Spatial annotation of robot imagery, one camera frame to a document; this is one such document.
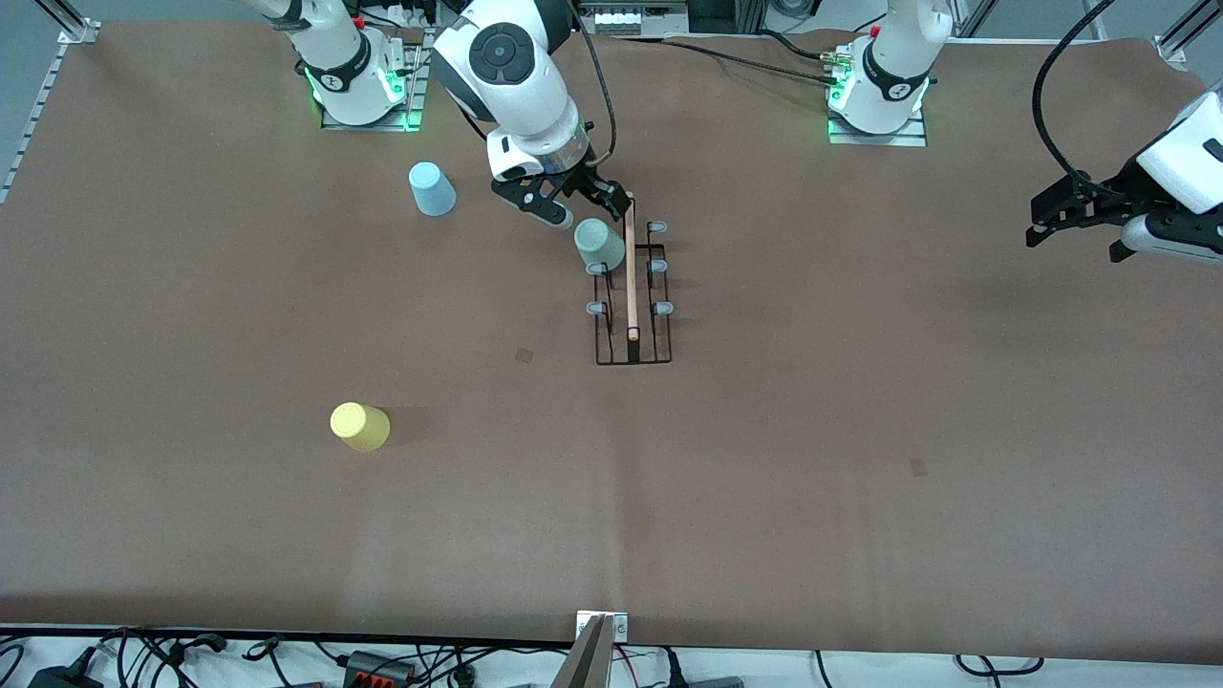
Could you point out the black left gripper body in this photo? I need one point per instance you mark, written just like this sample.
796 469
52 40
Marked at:
1114 190

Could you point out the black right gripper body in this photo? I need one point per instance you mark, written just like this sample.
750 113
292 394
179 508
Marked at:
584 181

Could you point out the pale green plastic cup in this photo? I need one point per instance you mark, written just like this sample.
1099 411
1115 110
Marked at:
599 244

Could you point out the yellow plastic cup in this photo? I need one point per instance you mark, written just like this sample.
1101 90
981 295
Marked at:
361 428

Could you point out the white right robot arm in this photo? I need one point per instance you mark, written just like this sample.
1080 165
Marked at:
521 86

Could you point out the light blue plastic cup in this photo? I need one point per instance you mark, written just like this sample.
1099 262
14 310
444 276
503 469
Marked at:
432 191

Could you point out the aluminium strut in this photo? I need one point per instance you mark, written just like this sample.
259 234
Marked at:
1095 19
976 19

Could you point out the white power strip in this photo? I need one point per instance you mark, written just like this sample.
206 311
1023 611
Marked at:
411 14

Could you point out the brown table mat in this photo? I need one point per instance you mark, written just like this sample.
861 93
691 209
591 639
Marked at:
764 535

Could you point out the grey metal pole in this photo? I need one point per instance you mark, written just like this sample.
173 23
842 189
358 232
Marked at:
585 664

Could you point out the red and black connector block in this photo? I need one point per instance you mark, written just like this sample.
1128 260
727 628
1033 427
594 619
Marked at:
368 664

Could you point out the black table edge strip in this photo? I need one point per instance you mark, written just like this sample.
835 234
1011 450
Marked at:
287 634

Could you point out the black power adapter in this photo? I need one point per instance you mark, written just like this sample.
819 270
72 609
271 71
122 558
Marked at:
62 678

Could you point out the aluminium frame profile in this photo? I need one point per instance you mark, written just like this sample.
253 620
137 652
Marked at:
1170 48
81 32

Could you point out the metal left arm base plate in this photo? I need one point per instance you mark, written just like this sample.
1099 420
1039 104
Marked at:
879 139

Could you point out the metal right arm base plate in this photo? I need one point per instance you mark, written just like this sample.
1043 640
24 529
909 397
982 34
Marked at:
416 76

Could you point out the silver mounting bracket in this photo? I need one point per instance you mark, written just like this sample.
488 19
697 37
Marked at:
621 626

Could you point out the perforated metal rail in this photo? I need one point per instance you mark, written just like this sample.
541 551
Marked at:
38 105

